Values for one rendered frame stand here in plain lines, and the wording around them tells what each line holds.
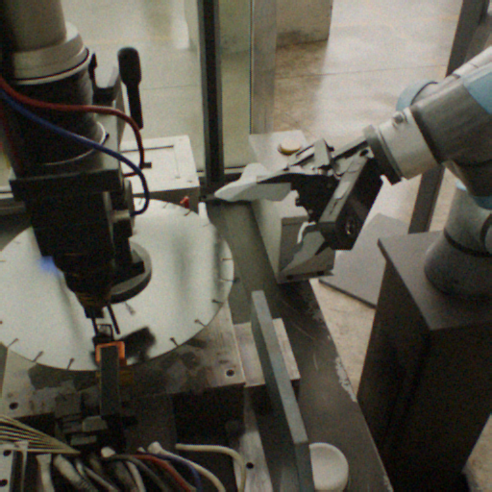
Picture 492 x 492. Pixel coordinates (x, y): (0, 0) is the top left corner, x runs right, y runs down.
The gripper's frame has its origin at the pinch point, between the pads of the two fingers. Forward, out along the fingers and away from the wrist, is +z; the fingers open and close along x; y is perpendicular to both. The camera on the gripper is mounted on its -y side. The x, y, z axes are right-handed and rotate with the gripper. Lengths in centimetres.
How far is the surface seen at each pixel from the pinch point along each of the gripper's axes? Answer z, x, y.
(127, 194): 3.7, 17.2, -7.1
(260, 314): -0.6, -1.3, -12.3
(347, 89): 5, -118, 256
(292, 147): -2.0, -13.1, 38.9
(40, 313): 24.5, 9.9, -7.5
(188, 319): 9.2, -0.4, -8.6
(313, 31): 12, -105, 331
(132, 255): 9.5, 10.1, -6.3
